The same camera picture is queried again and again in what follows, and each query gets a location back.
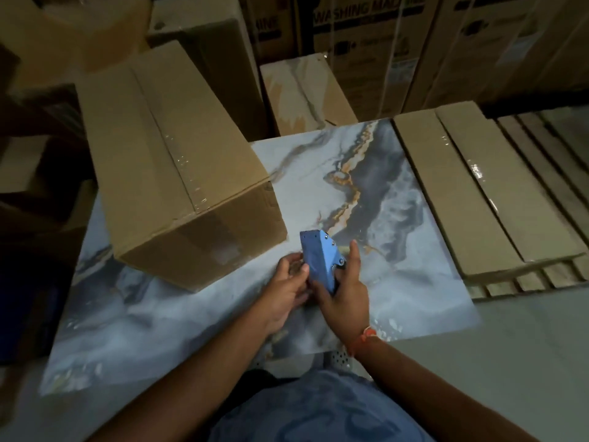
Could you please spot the person's left hand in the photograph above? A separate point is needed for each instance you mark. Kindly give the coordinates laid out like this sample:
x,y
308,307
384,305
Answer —
x,y
280,299

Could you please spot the person's right hand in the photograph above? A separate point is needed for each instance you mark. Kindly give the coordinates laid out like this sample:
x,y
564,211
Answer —
x,y
343,303

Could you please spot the person's right thumb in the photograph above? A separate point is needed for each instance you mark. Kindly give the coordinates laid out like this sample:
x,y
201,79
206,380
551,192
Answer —
x,y
352,260

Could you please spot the person's left thumb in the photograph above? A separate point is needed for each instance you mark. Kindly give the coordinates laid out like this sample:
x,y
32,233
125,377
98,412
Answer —
x,y
290,260

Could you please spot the blue tape dispenser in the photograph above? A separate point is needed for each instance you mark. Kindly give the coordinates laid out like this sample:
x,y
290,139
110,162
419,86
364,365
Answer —
x,y
320,257

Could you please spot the person's right forearm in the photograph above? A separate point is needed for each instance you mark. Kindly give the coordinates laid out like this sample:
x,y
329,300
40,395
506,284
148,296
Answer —
x,y
428,395

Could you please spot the person's left forearm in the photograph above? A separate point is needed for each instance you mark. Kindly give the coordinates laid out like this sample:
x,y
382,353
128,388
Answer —
x,y
198,386

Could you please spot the large marble patterned sheet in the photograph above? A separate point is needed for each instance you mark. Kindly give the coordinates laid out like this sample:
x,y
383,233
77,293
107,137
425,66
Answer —
x,y
405,253

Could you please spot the orange wrist thread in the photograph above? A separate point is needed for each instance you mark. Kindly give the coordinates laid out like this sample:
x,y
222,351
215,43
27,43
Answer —
x,y
363,338

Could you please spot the white perforated stool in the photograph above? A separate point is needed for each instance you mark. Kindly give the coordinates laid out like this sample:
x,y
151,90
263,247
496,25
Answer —
x,y
340,359

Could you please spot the flat narrow cardboard box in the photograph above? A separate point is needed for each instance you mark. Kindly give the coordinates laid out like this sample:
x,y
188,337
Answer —
x,y
451,193

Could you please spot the large taped cardboard box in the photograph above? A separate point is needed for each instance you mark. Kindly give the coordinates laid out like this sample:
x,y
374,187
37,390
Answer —
x,y
175,170

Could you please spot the blue patterned shirt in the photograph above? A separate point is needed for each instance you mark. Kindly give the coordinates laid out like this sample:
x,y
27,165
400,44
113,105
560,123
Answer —
x,y
317,409

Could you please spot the small marble patterned panel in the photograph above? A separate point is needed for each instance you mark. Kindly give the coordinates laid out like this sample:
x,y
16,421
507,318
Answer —
x,y
303,94

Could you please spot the flat taped cardboard box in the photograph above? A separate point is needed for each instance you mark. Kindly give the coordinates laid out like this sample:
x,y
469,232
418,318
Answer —
x,y
510,179

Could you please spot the tall plain cardboard box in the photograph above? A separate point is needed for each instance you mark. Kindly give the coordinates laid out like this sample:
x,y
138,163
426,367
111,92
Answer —
x,y
216,64

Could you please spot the printed appliance cardboard box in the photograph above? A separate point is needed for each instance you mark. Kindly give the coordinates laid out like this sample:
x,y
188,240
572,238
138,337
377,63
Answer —
x,y
372,50

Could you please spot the wooden slat pallet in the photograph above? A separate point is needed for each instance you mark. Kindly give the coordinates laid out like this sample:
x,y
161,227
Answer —
x,y
552,138

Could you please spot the plastic wrapped cardboard box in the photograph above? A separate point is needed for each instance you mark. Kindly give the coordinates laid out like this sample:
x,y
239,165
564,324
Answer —
x,y
69,32

